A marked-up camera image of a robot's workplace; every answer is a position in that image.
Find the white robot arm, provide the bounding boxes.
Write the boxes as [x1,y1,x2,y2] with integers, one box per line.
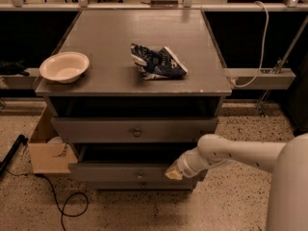
[166,134,308,231]

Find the black cloth on rail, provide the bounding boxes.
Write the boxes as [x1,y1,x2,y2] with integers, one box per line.
[0,61,30,76]

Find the cardboard box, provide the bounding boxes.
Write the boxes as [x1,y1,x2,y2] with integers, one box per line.
[28,108,77,174]

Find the black floor cable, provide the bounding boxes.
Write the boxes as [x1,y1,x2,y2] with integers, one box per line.
[6,168,90,231]

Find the grey wooden drawer cabinet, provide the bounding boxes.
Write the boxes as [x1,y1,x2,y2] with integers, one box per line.
[34,9,233,191]

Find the white hanging cable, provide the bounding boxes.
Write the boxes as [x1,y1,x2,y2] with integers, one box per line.
[230,1,270,89]

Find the grey drawer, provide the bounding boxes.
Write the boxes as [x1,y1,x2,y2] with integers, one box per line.
[51,117,218,143]
[69,142,196,183]
[89,180,196,191]

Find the blue white snack bag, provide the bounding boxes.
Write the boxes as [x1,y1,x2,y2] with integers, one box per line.
[131,43,188,80]

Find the white bowl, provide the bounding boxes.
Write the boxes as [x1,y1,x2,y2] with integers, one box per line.
[39,52,90,84]

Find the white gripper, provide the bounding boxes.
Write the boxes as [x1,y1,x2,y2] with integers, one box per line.
[165,151,202,180]

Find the grey bottom drawer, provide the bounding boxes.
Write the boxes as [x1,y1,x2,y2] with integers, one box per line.
[89,180,196,191]

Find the black pole on floor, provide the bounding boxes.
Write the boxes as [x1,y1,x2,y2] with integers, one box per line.
[0,134,28,176]

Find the grey top drawer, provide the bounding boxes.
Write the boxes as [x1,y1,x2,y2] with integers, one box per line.
[51,117,218,143]

